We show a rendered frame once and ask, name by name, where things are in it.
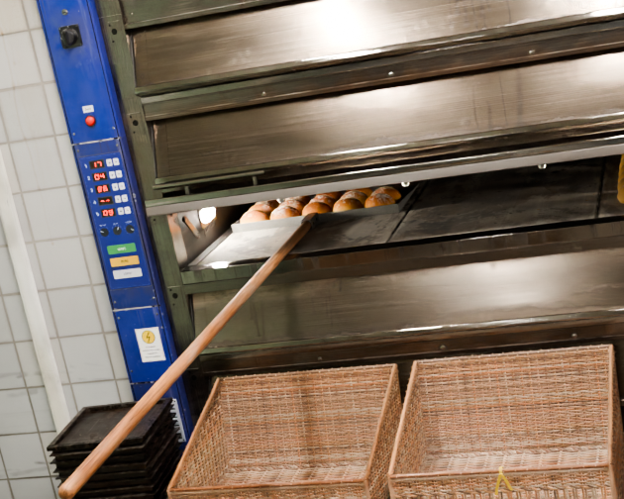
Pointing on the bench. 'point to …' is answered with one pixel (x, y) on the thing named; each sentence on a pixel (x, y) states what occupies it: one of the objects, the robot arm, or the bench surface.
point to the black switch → (70, 36)
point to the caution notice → (150, 345)
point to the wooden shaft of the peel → (174, 371)
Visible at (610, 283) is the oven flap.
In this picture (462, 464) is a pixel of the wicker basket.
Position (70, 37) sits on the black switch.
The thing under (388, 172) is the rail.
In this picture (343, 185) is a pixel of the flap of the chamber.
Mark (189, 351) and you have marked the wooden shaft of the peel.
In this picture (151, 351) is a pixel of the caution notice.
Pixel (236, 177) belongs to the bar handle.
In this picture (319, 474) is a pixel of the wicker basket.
